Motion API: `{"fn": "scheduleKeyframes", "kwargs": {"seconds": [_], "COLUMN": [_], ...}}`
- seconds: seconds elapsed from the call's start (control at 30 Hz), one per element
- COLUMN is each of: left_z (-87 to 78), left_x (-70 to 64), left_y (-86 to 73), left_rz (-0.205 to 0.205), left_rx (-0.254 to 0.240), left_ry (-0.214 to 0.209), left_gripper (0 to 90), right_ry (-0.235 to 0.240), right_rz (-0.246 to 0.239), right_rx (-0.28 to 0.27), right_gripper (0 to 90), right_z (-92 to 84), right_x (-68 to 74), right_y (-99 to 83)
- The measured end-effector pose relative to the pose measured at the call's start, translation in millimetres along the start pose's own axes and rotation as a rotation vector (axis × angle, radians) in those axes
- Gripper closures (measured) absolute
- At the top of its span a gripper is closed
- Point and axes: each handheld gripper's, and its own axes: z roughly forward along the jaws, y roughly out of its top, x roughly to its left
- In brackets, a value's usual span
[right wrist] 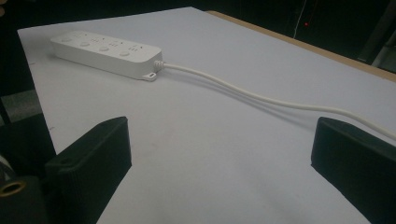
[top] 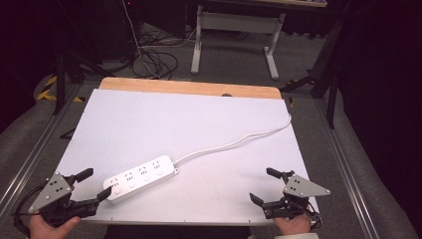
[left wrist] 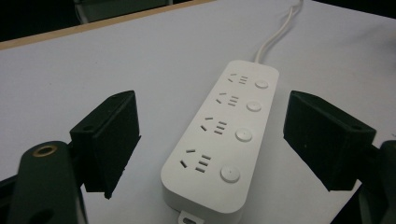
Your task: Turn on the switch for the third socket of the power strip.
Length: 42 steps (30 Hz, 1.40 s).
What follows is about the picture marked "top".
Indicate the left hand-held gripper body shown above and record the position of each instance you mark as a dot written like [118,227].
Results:
[49,194]

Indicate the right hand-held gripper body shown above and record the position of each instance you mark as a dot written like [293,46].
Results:
[302,188]

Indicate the white power strip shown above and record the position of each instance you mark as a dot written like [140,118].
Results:
[141,178]

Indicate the person's left hand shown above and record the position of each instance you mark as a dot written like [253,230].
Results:
[43,230]

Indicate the person's right hand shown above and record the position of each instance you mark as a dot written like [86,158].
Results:
[293,225]

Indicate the person's white sleeve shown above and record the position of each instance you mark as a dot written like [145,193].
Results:
[297,236]

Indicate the person's dark clothing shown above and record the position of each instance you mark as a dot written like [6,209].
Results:
[175,233]

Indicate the yellow black floor tape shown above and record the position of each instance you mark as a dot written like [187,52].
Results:
[46,93]

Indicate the white table mat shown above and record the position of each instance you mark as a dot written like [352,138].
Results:
[185,119]

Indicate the black angled metal stand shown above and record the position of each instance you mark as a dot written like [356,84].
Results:
[326,76]

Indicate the aluminium rail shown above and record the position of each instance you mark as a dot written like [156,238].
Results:
[33,152]
[345,166]

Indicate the white metal desk frame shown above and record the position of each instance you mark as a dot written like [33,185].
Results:
[232,21]

